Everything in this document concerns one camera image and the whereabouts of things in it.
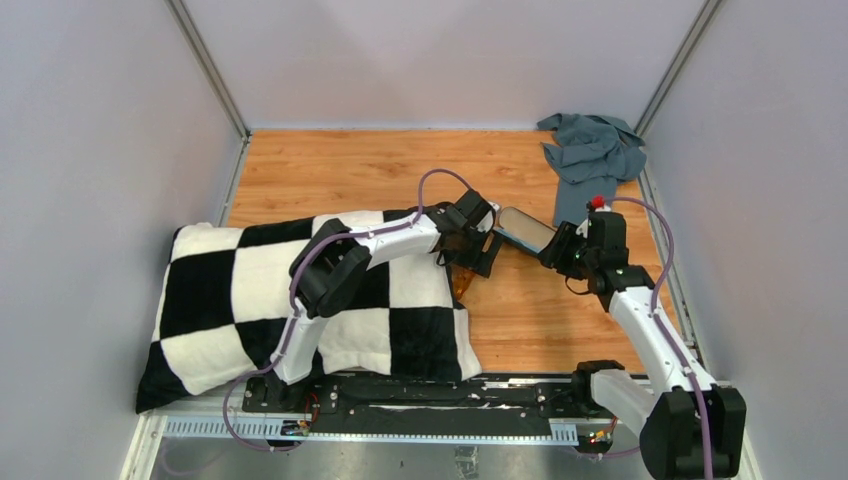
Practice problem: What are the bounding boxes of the orange sunglasses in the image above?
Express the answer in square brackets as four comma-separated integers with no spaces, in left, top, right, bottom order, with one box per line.
[451,266,477,300]

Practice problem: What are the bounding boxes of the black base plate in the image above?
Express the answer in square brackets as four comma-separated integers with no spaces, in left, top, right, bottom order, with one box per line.
[241,372,613,439]

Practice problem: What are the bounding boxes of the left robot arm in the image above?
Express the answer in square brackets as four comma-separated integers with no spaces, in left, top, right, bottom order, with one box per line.
[260,189,502,413]

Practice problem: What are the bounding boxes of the black white checkered pillow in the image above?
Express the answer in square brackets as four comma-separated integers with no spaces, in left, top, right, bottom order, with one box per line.
[135,215,482,413]

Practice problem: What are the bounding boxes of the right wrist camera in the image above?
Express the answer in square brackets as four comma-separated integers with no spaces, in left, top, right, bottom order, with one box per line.
[576,196,612,238]

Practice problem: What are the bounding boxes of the black glasses case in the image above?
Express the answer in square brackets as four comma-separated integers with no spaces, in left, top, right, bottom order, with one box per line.
[495,206,556,256]

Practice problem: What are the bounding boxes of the grey-blue crumpled cloth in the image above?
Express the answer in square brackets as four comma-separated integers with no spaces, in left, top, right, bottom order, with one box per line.
[536,113,647,227]

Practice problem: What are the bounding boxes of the white slotted cable duct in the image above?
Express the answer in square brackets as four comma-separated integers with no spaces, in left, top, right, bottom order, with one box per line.
[161,415,579,447]

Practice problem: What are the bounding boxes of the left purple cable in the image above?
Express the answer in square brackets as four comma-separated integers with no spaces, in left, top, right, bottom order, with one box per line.
[221,168,475,454]

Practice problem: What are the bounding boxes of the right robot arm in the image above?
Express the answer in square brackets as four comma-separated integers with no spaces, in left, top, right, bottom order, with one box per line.
[539,210,747,479]

